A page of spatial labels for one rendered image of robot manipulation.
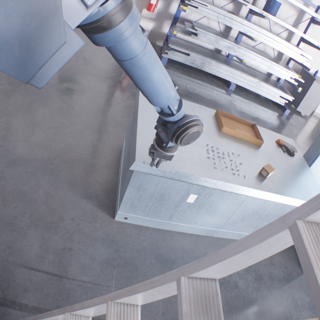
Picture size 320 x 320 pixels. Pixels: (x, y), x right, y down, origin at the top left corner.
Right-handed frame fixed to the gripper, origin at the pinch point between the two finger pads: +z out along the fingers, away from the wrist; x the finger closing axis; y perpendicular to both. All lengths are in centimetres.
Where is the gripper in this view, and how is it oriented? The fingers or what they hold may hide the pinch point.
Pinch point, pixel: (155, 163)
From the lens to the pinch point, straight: 161.2
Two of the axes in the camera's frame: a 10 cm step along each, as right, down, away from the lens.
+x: 9.5, 2.3, 2.2
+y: -0.5, 7.8, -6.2
